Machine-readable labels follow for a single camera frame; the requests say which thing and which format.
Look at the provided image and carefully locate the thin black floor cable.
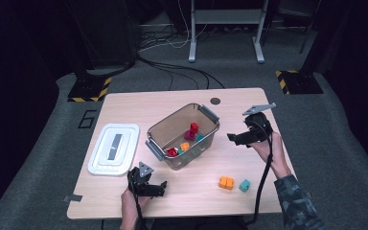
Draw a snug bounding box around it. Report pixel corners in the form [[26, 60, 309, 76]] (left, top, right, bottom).
[[152, 63, 175, 91]]

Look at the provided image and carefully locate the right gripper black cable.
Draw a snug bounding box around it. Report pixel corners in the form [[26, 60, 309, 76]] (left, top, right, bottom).
[[245, 119, 274, 226]]

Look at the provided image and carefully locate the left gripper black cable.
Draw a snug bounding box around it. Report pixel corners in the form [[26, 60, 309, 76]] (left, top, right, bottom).
[[133, 178, 149, 230]]

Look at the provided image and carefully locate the thick black floor cable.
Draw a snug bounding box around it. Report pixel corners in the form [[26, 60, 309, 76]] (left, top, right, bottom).
[[137, 55, 226, 90]]

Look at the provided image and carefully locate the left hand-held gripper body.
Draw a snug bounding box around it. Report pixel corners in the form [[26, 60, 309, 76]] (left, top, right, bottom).
[[126, 161, 156, 196]]

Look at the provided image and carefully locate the white floor cable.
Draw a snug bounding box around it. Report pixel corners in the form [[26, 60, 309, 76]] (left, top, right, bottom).
[[138, 0, 210, 54]]

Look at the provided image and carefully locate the wide orange toy block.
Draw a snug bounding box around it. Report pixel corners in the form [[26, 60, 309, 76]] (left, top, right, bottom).
[[218, 175, 235, 192]]

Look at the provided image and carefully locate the white desk frame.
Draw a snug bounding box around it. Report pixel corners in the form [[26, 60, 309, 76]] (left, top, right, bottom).
[[188, 0, 271, 64]]

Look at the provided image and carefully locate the person's left hand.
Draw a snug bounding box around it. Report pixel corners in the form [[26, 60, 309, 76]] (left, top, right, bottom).
[[120, 188, 151, 215]]

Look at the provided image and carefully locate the white storage box lid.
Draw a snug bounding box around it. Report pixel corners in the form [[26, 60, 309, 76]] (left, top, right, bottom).
[[87, 123, 141, 177]]

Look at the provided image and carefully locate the striped black stand base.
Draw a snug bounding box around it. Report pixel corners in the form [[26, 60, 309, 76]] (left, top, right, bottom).
[[275, 70, 324, 96], [67, 76, 113, 104]]

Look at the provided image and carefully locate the person's right hand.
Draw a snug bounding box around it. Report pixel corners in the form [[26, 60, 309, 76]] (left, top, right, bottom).
[[248, 131, 292, 180]]

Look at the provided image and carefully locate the magenta toy block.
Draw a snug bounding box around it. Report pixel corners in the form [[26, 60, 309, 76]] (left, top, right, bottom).
[[183, 128, 196, 142]]

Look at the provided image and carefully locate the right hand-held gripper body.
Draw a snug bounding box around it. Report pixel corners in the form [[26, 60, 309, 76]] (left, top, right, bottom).
[[241, 102, 278, 144]]

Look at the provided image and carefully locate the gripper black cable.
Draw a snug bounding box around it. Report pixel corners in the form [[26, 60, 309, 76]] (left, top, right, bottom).
[[133, 178, 149, 230], [245, 119, 274, 226]]

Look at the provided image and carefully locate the transparent plastic storage box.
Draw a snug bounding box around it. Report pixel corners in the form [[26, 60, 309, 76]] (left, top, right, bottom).
[[145, 103, 220, 172]]

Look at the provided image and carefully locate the dark cabinet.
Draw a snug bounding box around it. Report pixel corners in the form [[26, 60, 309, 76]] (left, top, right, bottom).
[[85, 0, 141, 68]]

